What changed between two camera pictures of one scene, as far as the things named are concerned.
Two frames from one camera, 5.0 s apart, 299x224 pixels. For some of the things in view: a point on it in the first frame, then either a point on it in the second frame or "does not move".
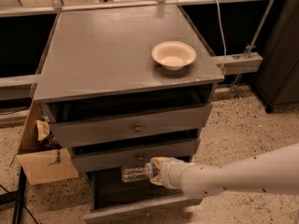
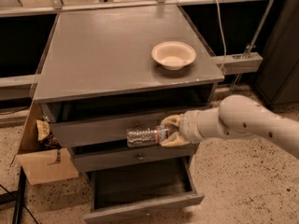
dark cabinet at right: [278, 80] does not move
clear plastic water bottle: [136, 172] to [146, 136]
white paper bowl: [174, 54] does not move
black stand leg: [18, 196] does not move
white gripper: [170, 173] to [189, 127]
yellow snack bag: [43, 128] does not move
